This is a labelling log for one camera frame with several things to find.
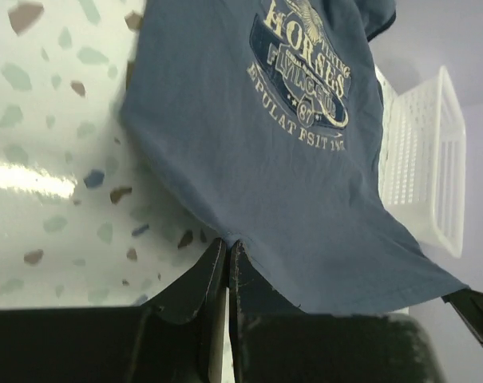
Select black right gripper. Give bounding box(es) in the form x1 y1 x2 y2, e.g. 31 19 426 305
441 289 483 347

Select white plastic laundry basket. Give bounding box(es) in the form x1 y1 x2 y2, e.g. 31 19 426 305
376 67 466 258

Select blue printed tank top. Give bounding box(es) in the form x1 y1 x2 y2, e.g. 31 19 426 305
121 1 465 314

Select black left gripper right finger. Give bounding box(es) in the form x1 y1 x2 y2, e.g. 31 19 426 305
229 242 441 382

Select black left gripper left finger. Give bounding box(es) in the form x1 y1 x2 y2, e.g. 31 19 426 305
0 239 227 382

